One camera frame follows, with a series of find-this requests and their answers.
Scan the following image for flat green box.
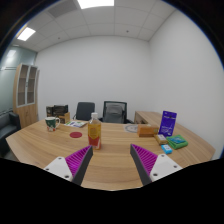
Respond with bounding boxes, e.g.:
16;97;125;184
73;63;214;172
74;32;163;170
165;134;189;150

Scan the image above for black office chair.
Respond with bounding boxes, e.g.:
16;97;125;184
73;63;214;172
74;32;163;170
72;101;96;122

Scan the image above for green and white mug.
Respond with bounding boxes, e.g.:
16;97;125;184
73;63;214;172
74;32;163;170
44;116;61;132

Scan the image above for ceiling air vent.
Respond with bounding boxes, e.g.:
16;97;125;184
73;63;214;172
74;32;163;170
46;0;79;18

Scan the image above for grey mesh office chair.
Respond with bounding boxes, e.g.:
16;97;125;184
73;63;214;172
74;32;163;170
99;100;134;125

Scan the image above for purple standing box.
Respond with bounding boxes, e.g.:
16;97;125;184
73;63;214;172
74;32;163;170
158;110;178;138

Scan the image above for small ceiling light panel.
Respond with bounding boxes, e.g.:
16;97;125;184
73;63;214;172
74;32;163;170
16;26;37;42

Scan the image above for tall dark brown box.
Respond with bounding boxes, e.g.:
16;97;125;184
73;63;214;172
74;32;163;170
45;105;55;118

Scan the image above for flat round red coaster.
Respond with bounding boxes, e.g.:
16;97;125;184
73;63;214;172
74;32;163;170
69;131;83;139

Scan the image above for large ceiling light panel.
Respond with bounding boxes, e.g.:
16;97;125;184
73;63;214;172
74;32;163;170
77;0;115;10

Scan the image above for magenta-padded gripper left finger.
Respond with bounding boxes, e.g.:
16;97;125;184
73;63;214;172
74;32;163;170
43;144;95;187

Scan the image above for printed paper leaflet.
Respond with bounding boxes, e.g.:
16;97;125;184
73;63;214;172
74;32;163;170
63;120;89;129

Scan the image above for small light blue box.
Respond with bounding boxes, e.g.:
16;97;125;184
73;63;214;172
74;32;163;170
160;144;174;155

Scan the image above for black box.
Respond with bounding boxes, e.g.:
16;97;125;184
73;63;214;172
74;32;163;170
52;104;69;116

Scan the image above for clear bottle with amber drink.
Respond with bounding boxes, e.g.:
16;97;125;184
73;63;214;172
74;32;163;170
87;112;102;151

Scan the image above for small yellow box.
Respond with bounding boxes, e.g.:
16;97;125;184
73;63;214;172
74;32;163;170
153;133;169;146

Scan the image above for small brown cardboard box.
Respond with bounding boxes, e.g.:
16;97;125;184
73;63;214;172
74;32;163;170
136;124;160;138

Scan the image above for black sofa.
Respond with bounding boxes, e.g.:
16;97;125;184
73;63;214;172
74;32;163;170
0;111;22;158

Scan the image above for wooden shelf cabinet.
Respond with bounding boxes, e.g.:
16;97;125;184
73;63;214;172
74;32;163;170
12;63;40;129

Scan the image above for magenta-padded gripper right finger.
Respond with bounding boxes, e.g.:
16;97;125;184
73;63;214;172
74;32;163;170
129;143;184;187

